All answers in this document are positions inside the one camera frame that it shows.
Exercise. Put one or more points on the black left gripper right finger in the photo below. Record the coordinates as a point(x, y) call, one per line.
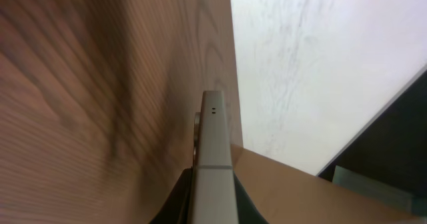
point(247, 211)

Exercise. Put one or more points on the gold smartphone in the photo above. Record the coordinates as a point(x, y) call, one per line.
point(213, 196)

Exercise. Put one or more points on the brown cardboard side panel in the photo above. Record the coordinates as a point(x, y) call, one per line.
point(283, 194)

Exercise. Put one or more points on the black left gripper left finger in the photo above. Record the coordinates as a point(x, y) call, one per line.
point(175, 208)

